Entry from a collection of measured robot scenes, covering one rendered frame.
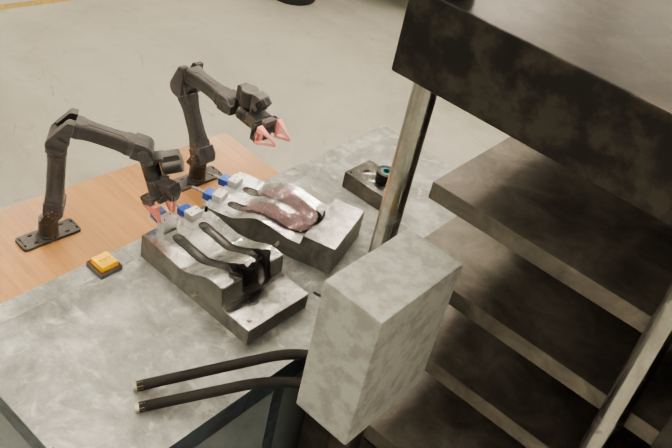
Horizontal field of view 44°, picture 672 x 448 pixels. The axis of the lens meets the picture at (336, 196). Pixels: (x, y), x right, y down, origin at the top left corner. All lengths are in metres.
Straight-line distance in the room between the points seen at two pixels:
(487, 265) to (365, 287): 0.54
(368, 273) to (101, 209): 1.38
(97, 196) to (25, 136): 1.80
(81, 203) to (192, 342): 0.74
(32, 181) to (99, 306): 1.91
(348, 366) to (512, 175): 0.66
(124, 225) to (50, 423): 0.83
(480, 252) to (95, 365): 1.10
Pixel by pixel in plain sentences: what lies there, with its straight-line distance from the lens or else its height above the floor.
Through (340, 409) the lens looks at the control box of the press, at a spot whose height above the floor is 1.17.
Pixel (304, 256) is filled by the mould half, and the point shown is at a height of 0.83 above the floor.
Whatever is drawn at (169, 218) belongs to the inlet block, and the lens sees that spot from 2.68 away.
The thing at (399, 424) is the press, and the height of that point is 0.78.
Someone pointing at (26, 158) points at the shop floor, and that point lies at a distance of 4.58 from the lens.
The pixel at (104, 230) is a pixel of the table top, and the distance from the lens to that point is 2.85.
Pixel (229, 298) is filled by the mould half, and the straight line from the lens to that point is 2.51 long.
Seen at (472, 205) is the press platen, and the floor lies 1.54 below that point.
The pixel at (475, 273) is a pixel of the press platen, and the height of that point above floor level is 1.29.
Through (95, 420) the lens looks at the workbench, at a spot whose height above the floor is 0.80.
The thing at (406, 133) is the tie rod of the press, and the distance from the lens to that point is 1.91.
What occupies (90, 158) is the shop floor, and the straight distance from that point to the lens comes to 4.58.
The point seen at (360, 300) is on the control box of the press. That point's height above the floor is 1.47.
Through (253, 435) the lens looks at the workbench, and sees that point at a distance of 2.66.
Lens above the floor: 2.61
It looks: 35 degrees down
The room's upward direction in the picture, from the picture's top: 13 degrees clockwise
